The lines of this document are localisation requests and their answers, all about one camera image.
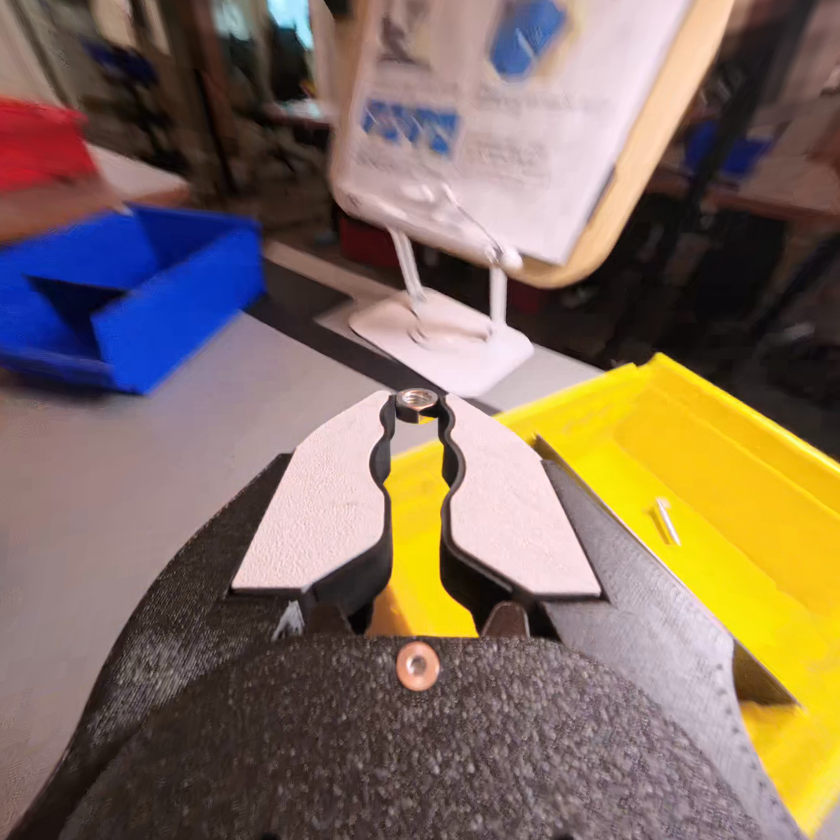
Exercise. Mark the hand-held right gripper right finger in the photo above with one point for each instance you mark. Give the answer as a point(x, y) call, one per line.
point(518, 518)

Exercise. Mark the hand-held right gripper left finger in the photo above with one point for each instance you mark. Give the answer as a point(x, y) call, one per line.
point(321, 512)

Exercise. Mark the silver hex nut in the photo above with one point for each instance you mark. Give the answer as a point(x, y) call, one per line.
point(410, 412)

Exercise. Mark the silver hex bolt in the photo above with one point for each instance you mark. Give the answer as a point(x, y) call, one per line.
point(667, 522)

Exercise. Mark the yellow plastic bin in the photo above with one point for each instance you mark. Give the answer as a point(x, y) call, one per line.
point(722, 459)

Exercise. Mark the blue plastic bin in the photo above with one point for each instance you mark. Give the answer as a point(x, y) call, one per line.
point(170, 315)

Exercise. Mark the red ottoman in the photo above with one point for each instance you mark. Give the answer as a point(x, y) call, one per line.
point(364, 239)

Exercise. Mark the printed instruction sheet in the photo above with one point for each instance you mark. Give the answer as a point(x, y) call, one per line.
point(525, 164)

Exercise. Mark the red plastic crate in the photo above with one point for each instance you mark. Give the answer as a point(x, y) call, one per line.
point(39, 141)

